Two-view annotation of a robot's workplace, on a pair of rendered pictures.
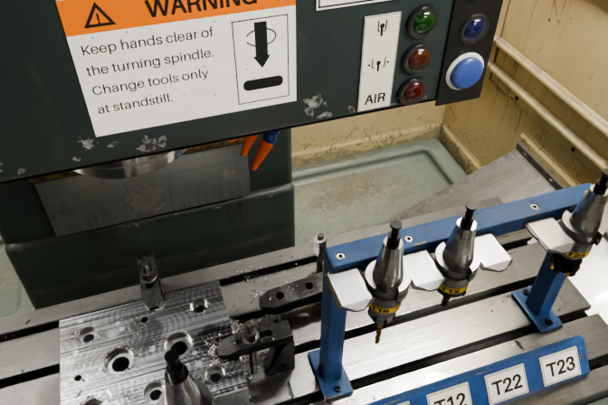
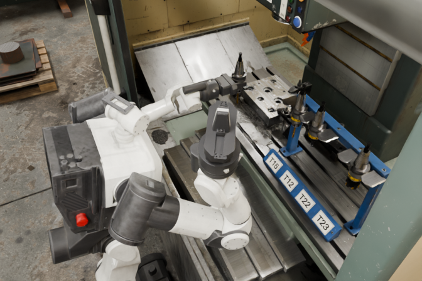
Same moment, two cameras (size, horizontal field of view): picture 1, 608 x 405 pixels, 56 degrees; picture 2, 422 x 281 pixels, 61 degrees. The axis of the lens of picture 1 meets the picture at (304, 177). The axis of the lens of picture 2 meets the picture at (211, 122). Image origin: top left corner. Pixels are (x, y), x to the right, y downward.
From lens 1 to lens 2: 1.17 m
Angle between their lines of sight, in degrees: 59
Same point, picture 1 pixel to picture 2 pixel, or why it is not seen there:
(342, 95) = (277, 8)
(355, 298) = (287, 101)
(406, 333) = (319, 174)
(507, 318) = (346, 212)
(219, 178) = (363, 97)
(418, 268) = (308, 116)
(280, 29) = not seen: outside the picture
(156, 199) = (343, 86)
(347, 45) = not seen: outside the picture
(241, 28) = not seen: outside the picture
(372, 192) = not seen: outside the picture
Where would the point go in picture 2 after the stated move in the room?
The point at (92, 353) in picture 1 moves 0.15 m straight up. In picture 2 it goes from (267, 83) to (270, 59)
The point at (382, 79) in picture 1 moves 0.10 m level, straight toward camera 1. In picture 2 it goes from (283, 10) to (253, 9)
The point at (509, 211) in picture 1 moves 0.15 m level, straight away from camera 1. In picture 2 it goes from (352, 140) to (398, 150)
